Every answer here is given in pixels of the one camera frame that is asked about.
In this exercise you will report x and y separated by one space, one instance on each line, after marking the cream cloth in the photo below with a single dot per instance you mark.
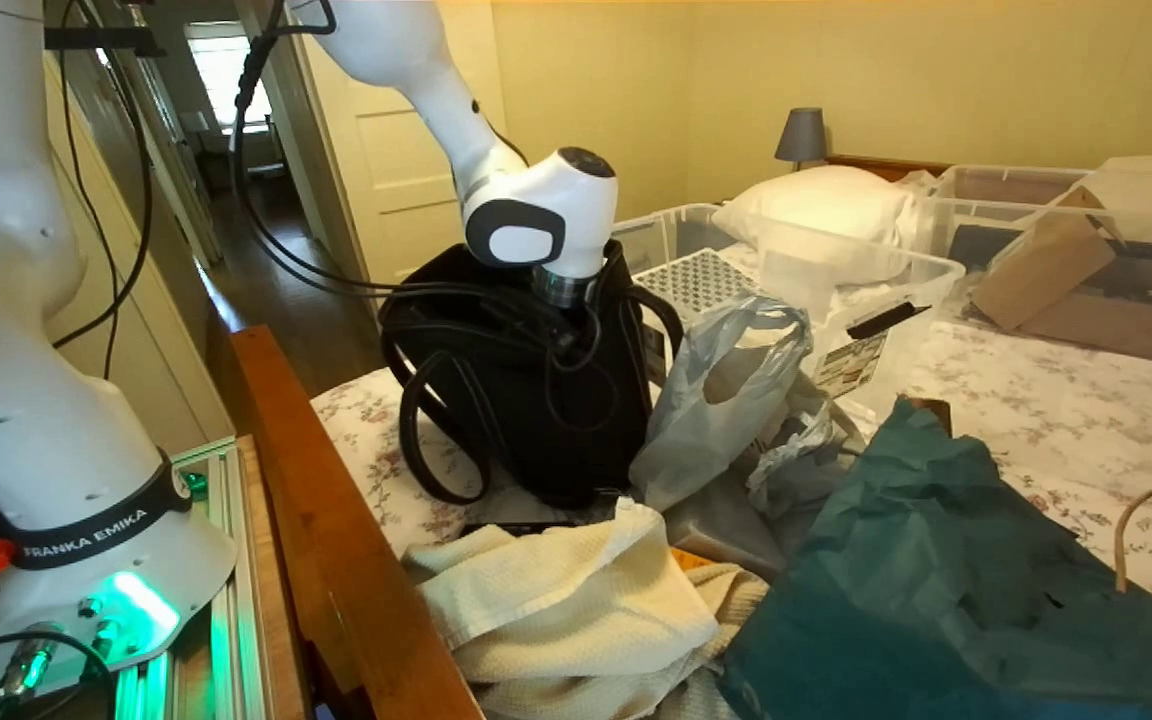
599 620

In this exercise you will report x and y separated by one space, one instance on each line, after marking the grey plastic bag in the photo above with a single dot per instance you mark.
726 387

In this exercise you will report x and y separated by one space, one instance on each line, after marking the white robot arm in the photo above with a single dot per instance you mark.
106 552

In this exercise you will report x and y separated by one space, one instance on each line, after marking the grey lamp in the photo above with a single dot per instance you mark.
802 138

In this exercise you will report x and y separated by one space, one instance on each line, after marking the wooden bed footboard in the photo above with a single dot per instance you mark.
365 635

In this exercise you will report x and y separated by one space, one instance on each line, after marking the clear plastic bin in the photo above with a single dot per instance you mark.
848 288

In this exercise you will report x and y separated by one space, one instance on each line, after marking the floral bedspread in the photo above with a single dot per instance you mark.
1071 431

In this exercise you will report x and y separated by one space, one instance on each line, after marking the white pillow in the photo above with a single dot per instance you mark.
837 198

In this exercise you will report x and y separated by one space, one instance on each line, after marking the teal cloth bag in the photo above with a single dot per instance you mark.
928 590

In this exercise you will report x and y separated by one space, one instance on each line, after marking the black bag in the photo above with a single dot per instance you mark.
505 387

